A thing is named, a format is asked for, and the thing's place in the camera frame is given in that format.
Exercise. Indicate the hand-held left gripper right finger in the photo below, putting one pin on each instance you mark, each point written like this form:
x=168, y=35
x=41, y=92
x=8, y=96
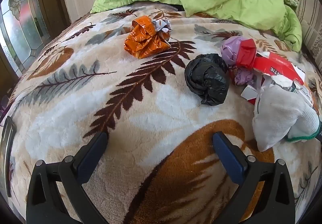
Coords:
x=229, y=156

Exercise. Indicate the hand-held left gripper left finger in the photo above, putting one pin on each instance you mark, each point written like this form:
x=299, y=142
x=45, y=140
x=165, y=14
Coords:
x=93, y=153

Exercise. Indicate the white cotton glove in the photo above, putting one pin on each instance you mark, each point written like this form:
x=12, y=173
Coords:
x=276, y=113

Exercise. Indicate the dark purple wrapper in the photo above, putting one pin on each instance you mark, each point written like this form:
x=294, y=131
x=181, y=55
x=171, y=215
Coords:
x=242, y=76

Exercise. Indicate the black plastic bag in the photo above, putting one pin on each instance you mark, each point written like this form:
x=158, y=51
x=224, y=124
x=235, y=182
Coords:
x=206, y=78

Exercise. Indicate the red and white torn carton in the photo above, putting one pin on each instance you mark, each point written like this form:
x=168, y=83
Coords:
x=276, y=68

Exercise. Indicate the red plastic bag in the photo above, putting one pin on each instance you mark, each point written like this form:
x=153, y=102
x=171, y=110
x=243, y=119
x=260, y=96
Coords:
x=246, y=53

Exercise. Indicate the light purple plastic bag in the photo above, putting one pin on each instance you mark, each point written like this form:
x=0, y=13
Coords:
x=230, y=50

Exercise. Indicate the orange wrapper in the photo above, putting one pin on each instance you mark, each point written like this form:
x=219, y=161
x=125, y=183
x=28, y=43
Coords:
x=143, y=37

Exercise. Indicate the white paper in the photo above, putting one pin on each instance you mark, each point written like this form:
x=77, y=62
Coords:
x=162, y=25

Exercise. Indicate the leaf print fleece blanket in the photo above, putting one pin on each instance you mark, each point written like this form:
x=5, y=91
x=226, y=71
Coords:
x=100, y=103

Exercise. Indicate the stained glass wooden door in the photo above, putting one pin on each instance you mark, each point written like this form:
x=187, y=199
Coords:
x=22, y=25

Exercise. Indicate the striped floral pillow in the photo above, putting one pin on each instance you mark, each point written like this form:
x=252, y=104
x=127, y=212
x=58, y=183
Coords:
x=312, y=20

